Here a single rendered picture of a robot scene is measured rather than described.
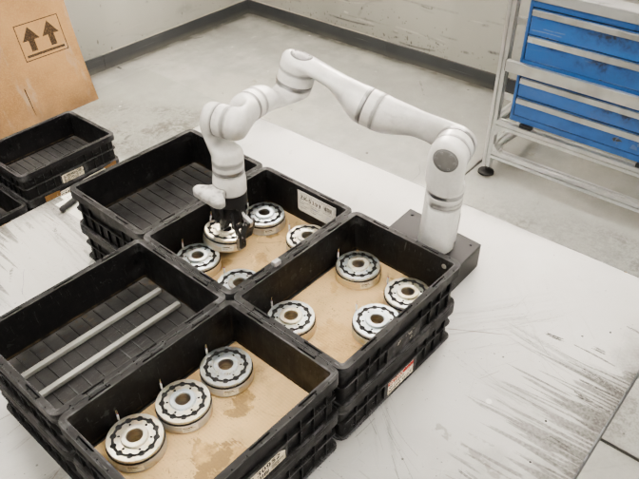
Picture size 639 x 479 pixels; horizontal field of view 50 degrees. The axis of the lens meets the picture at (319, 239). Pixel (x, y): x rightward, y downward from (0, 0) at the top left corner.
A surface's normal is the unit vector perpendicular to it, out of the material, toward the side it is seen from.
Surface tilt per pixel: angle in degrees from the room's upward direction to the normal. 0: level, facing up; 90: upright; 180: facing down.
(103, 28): 90
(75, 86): 73
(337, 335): 0
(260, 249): 0
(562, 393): 0
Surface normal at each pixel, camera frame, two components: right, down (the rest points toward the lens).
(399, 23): -0.64, 0.48
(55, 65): 0.72, 0.18
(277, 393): -0.01, -0.78
